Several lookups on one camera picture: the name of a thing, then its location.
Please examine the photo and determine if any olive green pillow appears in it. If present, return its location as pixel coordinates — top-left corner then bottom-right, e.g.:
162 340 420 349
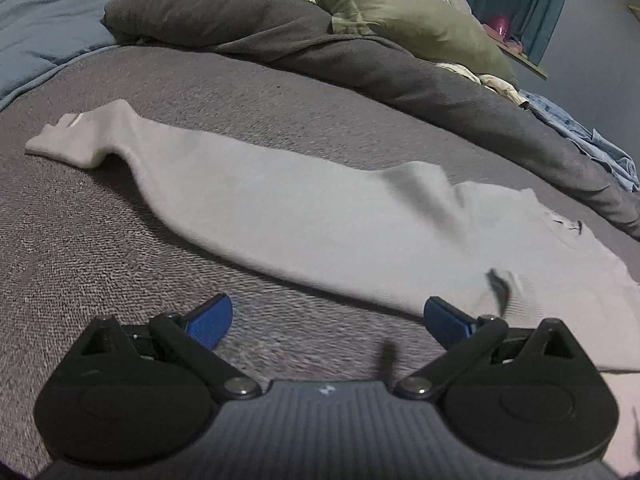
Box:
298 0 518 86

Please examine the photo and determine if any blue quilted pad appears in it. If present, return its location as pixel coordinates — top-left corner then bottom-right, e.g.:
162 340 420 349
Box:
0 0 121 107

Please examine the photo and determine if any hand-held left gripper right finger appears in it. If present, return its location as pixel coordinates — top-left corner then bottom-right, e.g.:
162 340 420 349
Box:
394 296 597 403

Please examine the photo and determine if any pink round object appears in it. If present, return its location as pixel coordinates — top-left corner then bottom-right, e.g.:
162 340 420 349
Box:
480 15 512 42

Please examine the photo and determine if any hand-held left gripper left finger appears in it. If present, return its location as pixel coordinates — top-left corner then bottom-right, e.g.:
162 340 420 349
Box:
65 294 263 403

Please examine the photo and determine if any blue denim clothing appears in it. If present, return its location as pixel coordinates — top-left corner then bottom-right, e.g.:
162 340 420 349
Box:
520 89 640 193

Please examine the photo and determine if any light grey sweater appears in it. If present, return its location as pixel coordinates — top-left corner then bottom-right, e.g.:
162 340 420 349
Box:
24 99 640 461

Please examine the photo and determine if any wooden windowsill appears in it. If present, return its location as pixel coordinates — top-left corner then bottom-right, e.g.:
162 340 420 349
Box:
495 40 548 80

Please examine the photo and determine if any dark grey duvet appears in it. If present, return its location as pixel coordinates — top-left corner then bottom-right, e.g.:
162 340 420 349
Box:
102 0 640 238

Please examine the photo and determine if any cream cloth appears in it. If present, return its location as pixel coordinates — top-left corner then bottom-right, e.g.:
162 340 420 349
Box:
290 0 531 108

